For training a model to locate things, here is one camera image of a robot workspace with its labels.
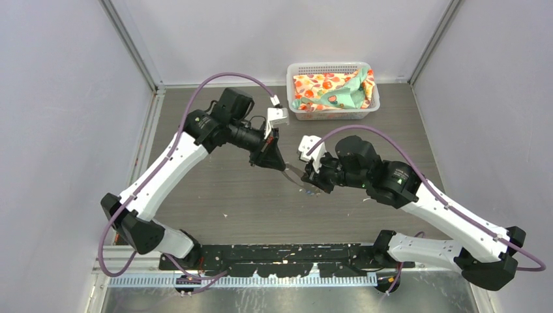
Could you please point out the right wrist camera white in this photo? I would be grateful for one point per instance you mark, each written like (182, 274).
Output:
(311, 150)

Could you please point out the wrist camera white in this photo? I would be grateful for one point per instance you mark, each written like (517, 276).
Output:
(311, 150)
(276, 115)

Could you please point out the floral patterned cloth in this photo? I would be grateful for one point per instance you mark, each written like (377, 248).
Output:
(333, 91)

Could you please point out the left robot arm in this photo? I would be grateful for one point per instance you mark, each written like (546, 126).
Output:
(133, 210)

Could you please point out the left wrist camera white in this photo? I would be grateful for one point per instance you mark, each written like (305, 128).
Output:
(276, 115)

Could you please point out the large metal keyring disc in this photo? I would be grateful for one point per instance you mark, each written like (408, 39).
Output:
(293, 175)

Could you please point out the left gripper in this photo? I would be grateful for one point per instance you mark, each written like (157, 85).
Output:
(270, 156)

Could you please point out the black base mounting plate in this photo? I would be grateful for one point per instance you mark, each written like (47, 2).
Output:
(290, 260)

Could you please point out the aluminium frame rail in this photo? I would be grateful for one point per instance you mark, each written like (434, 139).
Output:
(157, 270)

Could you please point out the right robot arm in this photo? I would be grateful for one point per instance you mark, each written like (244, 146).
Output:
(482, 252)

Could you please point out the white plastic basket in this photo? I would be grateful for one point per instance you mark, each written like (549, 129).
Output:
(326, 67)

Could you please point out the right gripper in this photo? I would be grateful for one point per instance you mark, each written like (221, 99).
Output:
(316, 178)

